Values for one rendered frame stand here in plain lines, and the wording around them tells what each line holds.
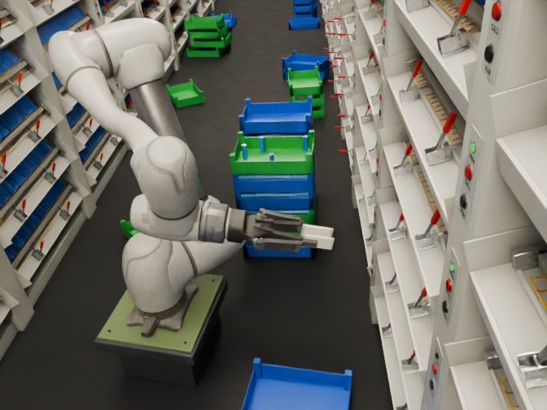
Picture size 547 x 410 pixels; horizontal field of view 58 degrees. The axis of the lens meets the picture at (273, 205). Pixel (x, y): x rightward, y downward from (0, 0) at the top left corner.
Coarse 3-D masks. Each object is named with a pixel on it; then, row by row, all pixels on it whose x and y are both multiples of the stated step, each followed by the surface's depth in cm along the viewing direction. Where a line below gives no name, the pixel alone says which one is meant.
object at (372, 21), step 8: (360, 0) 175; (368, 0) 175; (376, 0) 174; (360, 8) 177; (368, 8) 174; (376, 8) 170; (360, 16) 174; (368, 16) 163; (376, 16) 162; (368, 24) 159; (376, 24) 156; (368, 32) 153; (376, 32) 150; (376, 40) 141; (376, 48) 139; (376, 56) 139
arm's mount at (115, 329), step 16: (208, 288) 159; (128, 304) 156; (192, 304) 154; (208, 304) 153; (112, 320) 152; (192, 320) 149; (112, 336) 147; (128, 336) 146; (160, 336) 145; (176, 336) 144; (192, 336) 144
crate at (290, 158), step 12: (240, 132) 193; (312, 132) 188; (240, 144) 195; (252, 144) 196; (276, 144) 195; (288, 144) 194; (300, 144) 194; (312, 144) 191; (240, 156) 192; (252, 156) 192; (264, 156) 191; (276, 156) 190; (288, 156) 189; (300, 156) 189; (312, 156) 174; (240, 168) 180; (252, 168) 180; (264, 168) 179; (276, 168) 179; (288, 168) 178; (300, 168) 177; (312, 168) 177
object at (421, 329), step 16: (384, 192) 138; (384, 208) 139; (384, 224) 133; (400, 224) 131; (400, 240) 126; (400, 256) 121; (400, 272) 117; (416, 272) 115; (400, 288) 113; (416, 288) 111; (416, 320) 104; (416, 336) 101; (416, 352) 98
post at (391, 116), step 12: (384, 0) 118; (384, 12) 119; (396, 24) 113; (396, 36) 114; (408, 36) 114; (396, 48) 116; (408, 48) 116; (384, 72) 123; (384, 84) 123; (384, 96) 124; (384, 108) 125; (384, 120) 126; (396, 120) 126; (384, 156) 132; (384, 168) 134; (384, 180) 137; (384, 228) 146; (372, 300) 167; (372, 312) 169
